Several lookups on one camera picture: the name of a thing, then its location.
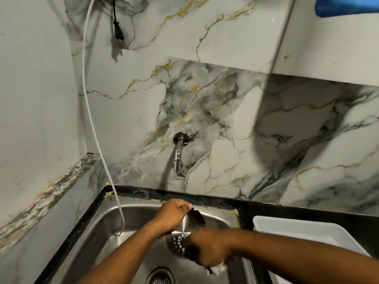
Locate white plastic tray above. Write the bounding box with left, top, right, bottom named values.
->
left=252, top=215, right=372, bottom=284

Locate white hose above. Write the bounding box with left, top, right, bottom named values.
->
left=82, top=0, right=126, bottom=237

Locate person's right hand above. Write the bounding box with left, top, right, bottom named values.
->
left=184, top=228, right=237, bottom=268

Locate perforated steel cutlery holder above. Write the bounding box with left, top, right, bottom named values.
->
left=165, top=207, right=207, bottom=261

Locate blue plastic object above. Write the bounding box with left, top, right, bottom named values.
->
left=314, top=0, right=379, bottom=18

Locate white scrubbing sponge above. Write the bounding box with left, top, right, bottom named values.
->
left=205, top=262, right=228, bottom=277

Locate person's left hand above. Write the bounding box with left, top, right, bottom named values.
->
left=152, top=199, right=193, bottom=235

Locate black power cable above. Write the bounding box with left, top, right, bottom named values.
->
left=111, top=0, right=125, bottom=41

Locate chrome wall tap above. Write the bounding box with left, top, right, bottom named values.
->
left=173, top=132, right=190, bottom=173

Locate person's right forearm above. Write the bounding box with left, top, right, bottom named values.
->
left=228, top=228, right=379, bottom=284

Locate stainless steel sink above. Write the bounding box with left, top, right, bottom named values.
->
left=50, top=194, right=255, bottom=284

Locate person's left forearm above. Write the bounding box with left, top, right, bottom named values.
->
left=75, top=219, right=166, bottom=284

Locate sink drain strainer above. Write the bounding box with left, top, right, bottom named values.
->
left=146, top=266, right=176, bottom=284

